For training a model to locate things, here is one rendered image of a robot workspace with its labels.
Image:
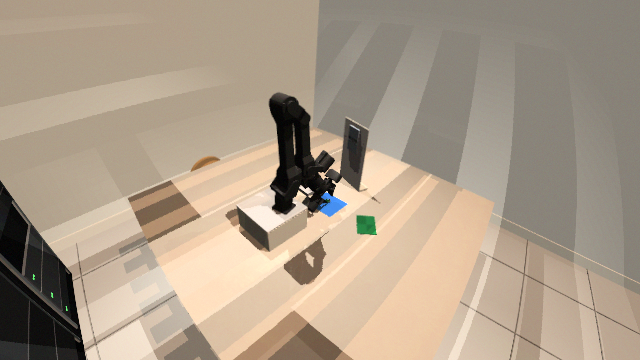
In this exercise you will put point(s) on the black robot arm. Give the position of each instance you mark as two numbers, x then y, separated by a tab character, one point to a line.
301	168

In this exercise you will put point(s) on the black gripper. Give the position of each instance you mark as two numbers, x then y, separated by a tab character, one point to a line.
325	185

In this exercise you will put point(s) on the blue square marking on table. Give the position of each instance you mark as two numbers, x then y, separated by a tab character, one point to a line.
330	208

